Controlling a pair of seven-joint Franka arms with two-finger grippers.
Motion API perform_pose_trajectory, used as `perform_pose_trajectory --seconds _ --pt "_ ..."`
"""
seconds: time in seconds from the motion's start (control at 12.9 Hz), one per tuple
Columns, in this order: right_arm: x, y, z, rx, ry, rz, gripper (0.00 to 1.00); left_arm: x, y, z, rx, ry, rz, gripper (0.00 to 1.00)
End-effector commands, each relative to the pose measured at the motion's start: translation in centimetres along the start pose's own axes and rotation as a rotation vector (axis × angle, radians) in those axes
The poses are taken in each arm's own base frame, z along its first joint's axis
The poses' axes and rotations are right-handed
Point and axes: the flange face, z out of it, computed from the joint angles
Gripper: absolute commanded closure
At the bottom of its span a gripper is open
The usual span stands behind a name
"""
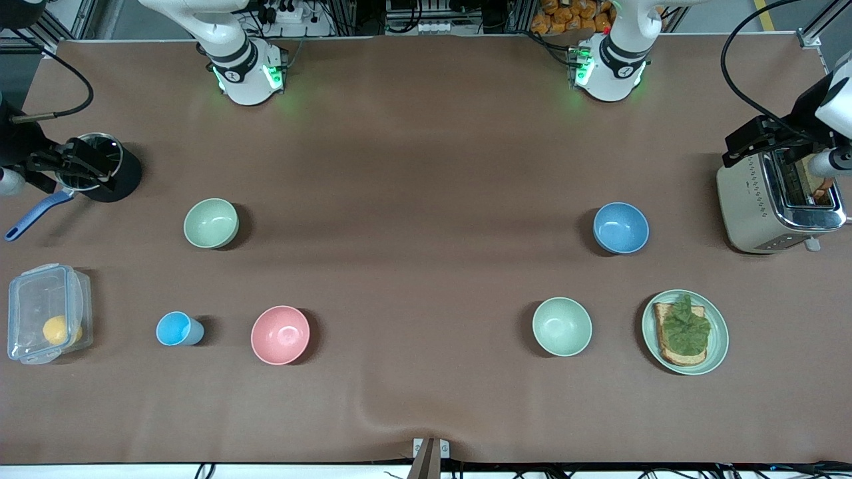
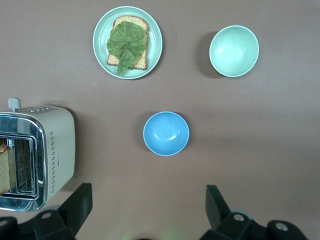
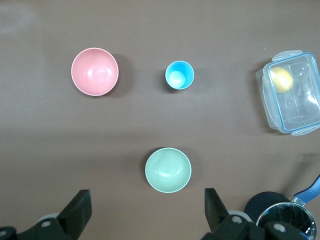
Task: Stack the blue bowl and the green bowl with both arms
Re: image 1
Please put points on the bag of orange snacks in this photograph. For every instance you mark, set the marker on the bag of orange snacks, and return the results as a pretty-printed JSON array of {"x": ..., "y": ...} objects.
[{"x": 566, "y": 16}]

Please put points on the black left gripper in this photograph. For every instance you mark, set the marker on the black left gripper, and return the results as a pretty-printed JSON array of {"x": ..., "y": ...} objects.
[{"x": 807, "y": 108}]

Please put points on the yellow lemon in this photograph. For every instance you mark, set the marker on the yellow lemon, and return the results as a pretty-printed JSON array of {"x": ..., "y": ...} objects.
[{"x": 56, "y": 330}]

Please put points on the blue bowl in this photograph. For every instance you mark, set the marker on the blue bowl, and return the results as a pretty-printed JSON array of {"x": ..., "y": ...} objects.
[{"x": 620, "y": 227}]

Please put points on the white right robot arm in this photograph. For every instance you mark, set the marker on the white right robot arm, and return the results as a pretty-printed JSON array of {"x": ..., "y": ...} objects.
[{"x": 243, "y": 73}]

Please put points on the green lettuce leaf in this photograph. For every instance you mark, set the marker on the green lettuce leaf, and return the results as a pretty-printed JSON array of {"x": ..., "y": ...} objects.
[{"x": 685, "y": 329}]

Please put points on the toasted bread slice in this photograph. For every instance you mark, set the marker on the toasted bread slice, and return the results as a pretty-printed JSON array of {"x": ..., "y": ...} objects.
[{"x": 675, "y": 358}]

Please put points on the brown table cover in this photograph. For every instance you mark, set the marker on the brown table cover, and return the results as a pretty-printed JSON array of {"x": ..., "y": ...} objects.
[{"x": 426, "y": 299}]

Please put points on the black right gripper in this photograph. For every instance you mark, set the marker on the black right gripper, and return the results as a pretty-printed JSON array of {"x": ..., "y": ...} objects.
[{"x": 16, "y": 143}]

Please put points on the brown bread slice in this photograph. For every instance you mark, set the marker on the brown bread slice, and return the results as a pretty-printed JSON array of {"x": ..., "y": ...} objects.
[{"x": 823, "y": 189}]

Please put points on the green bowl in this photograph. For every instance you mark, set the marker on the green bowl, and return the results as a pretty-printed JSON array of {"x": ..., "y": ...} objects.
[
  {"x": 210, "y": 223},
  {"x": 562, "y": 326}
]

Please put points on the metal table clamp bracket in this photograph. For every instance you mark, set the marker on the metal table clamp bracket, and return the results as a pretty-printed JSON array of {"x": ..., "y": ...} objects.
[{"x": 430, "y": 452}]

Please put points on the clear plastic lidded container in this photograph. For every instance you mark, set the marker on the clear plastic lidded container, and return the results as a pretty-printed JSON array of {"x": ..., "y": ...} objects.
[{"x": 30, "y": 299}]

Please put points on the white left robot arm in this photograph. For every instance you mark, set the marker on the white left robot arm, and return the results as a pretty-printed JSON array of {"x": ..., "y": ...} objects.
[{"x": 616, "y": 66}]

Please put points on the green plate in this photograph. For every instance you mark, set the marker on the green plate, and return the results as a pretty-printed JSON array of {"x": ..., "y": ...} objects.
[{"x": 719, "y": 339}]

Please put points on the white power strip with plugs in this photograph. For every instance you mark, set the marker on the white power strip with plugs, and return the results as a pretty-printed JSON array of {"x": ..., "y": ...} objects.
[{"x": 293, "y": 16}]

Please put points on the blue cup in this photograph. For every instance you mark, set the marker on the blue cup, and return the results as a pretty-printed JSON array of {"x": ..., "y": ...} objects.
[{"x": 174, "y": 328}]

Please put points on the glass lid with blue knob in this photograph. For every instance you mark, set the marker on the glass lid with blue knob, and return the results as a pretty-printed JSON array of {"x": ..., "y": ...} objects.
[{"x": 110, "y": 150}]

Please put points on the aluminium frame profile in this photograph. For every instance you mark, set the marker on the aluminium frame profile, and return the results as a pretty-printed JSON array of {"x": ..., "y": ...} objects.
[
  {"x": 66, "y": 23},
  {"x": 819, "y": 26}
]

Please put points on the beige and chrome toaster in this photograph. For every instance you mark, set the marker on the beige and chrome toaster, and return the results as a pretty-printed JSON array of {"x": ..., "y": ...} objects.
[{"x": 749, "y": 206}]

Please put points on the pink bowl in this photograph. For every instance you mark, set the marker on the pink bowl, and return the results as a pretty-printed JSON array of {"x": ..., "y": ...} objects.
[{"x": 280, "y": 334}]

